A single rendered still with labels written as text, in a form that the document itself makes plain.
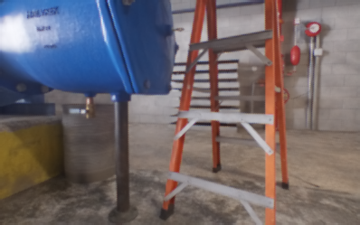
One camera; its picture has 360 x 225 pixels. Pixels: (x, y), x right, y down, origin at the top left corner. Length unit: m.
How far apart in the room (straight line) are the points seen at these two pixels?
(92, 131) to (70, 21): 0.78
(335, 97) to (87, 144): 4.06
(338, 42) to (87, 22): 4.23
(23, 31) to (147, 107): 3.67
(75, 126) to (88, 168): 0.29
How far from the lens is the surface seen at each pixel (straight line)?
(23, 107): 2.01
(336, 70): 4.39
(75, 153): 1.40
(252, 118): 0.75
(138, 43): 0.66
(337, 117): 4.40
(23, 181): 1.52
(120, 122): 0.86
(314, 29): 4.20
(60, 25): 0.77
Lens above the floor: 0.56
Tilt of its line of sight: 4 degrees down
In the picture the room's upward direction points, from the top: straight up
